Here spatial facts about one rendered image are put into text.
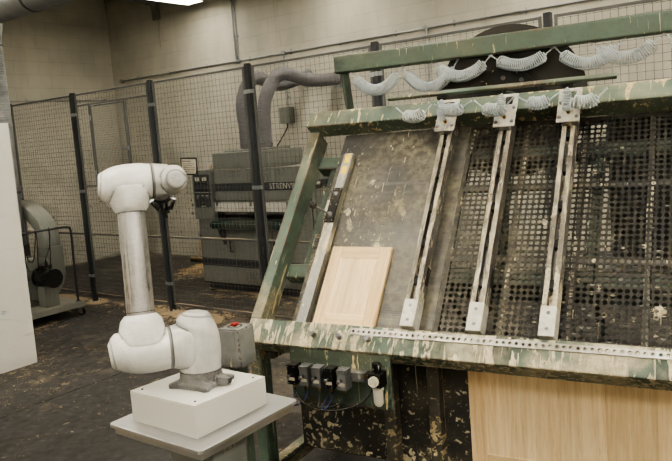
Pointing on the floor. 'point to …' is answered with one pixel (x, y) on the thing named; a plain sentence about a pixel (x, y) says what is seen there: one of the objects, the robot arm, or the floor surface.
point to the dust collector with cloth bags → (46, 262)
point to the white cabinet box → (12, 272)
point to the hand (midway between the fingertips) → (165, 212)
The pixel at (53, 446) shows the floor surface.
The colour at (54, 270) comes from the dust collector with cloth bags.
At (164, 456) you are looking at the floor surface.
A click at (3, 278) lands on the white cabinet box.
